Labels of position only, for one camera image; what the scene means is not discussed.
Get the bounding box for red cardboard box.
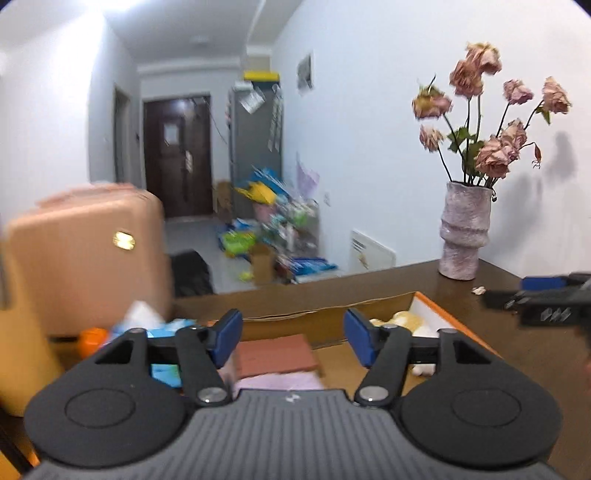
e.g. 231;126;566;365
172;290;505;403

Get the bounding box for blue packets on floor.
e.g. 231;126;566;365
290;256;341;282

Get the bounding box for yellow box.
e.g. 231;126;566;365
243;69;281;85

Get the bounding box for hanging striped ribbon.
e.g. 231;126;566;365
267;87;284;151

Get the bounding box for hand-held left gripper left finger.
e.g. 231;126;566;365
65;308;245;408

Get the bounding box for dried pink roses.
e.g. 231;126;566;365
412;41;574;188

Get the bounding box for black bag on floor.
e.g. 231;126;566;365
169;250;216;297

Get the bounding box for wall picture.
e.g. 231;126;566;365
296;51;316;96

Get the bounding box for small cardboard box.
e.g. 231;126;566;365
249;243;278;285

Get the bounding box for pile of colourful clutter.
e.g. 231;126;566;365
233;165;322;273

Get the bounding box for white wall heater panel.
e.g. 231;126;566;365
350;229;397;271

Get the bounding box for grey refrigerator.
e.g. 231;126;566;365
227;82;284;218

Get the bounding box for peach hard-shell suitcase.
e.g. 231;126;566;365
0;182;175;339

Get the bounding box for paper note on refrigerator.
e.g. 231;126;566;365
239;87;267;114

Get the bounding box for pink ceramic vase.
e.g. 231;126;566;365
438;181;493;281

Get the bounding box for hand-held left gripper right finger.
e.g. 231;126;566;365
344;308;514;408

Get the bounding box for yellow and white plush toy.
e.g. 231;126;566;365
369;311;440;376

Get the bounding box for lavender plush headband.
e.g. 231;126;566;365
221;357;324;393

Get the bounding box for layered cake sponge toy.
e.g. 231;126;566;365
235;334;320;380

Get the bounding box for interior side door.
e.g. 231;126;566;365
114;87;133;184

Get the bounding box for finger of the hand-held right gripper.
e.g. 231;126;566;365
482;289;523;310
521;275;570;292

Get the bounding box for dark brown entrance door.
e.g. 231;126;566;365
143;94;214;219

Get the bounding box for green packet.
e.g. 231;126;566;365
220;230;257;257

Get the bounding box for tall cardboard box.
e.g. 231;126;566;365
214;179;234;223

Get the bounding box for orange fruit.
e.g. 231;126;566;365
78;327;110;359

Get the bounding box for blue tissue pack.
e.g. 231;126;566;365
110;299;218;389

